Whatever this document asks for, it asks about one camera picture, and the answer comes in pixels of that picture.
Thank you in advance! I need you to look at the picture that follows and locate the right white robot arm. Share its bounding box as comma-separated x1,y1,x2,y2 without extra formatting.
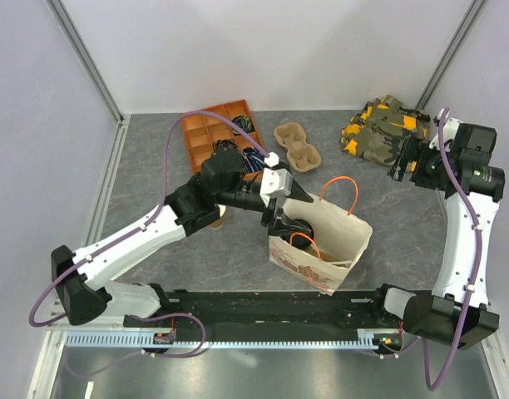
368,117,505,349

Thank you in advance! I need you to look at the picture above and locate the left aluminium frame post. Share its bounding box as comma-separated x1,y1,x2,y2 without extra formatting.
46,0,124,124

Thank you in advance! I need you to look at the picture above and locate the white straw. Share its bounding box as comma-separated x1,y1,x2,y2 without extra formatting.
324,260,353,268

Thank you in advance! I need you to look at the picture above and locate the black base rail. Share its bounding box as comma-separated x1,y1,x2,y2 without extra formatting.
123,290,401,341

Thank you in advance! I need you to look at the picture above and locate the green rolled sock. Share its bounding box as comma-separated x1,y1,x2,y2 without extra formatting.
231,115,255,133

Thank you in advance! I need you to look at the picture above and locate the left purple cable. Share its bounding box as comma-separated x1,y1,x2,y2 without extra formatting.
28,110,276,377

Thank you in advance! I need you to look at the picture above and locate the camouflage folded garment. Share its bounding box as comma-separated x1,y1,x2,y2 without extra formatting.
341,95,432,167

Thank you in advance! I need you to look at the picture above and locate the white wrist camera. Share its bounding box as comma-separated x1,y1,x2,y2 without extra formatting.
259,152,293,204
429,117,462,152

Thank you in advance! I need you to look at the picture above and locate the slotted cable duct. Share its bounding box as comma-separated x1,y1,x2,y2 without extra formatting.
65,331,387,350

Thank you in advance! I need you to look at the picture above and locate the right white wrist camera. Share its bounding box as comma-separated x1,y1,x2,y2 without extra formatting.
429,117,462,152

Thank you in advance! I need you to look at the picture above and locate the cardboard cup carrier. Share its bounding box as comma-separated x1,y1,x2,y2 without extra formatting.
274,122,322,173
307,247,341,261

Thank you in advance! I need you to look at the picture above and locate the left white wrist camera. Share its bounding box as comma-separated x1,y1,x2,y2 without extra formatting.
259,152,293,204

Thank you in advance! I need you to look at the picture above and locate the dark brown rolled sock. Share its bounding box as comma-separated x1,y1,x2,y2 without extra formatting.
213,139,237,152

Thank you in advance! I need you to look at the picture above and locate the right aluminium frame post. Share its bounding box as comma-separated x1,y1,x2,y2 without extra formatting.
416,0,488,109

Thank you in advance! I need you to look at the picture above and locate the aluminium frame post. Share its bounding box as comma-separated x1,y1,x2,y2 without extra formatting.
416,0,488,109
46,0,124,124

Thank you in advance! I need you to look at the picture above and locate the blue striped rolled sock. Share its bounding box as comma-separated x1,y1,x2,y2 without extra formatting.
242,146,265,173

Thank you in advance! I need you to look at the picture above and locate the orange compartment tray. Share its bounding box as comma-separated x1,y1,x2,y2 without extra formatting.
180,100,264,173

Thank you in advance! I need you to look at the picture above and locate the black plastic cup lid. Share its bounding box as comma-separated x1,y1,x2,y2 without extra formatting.
287,219,314,250

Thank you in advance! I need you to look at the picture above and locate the white paper takeout bag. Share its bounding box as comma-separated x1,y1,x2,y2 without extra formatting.
269,175,373,295

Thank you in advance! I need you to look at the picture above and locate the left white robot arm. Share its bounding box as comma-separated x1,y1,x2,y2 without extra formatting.
51,149,314,327

